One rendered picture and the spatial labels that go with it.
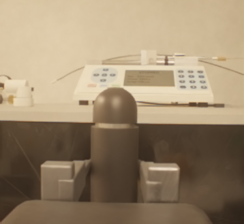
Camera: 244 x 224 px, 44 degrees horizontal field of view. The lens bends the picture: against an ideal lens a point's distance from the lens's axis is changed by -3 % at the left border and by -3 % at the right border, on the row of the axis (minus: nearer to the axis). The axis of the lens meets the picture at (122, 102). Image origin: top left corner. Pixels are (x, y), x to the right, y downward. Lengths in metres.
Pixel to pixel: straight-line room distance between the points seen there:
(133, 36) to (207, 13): 0.35
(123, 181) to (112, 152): 0.02
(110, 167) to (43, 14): 1.32
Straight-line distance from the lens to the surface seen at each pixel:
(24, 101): 0.37
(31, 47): 1.44
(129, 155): 0.16
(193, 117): 0.22
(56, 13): 1.44
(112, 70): 0.60
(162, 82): 0.56
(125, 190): 0.16
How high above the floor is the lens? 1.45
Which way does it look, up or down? level
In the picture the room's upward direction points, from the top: 1 degrees clockwise
